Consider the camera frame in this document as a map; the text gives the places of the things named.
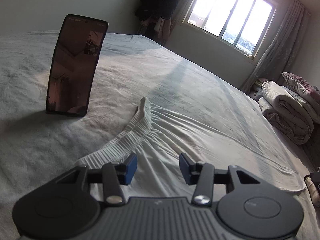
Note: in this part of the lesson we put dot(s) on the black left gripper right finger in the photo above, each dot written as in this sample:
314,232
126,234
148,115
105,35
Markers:
245,204

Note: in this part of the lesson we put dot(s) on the window with metal frame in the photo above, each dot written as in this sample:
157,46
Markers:
241,24

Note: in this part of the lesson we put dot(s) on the dark hanging coat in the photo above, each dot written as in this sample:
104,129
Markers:
155,9

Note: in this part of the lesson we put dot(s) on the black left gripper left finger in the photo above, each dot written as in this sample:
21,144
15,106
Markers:
72,202

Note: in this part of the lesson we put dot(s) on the cream trousers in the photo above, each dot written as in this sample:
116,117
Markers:
158,136

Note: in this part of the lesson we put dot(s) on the pink hanging garment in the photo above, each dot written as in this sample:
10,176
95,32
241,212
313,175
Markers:
163,28

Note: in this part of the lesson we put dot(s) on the black smartphone on stand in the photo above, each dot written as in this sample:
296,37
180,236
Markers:
74,61

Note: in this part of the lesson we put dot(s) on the rolled beige duvet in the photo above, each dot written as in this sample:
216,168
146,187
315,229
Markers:
287,111

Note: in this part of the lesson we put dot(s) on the grey bed sheet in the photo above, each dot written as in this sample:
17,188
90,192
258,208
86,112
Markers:
37,147

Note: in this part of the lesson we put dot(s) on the grey curtain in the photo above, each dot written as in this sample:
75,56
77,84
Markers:
281,54

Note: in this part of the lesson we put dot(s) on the maroon grey pillow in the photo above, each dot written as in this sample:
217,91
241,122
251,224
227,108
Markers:
304,90

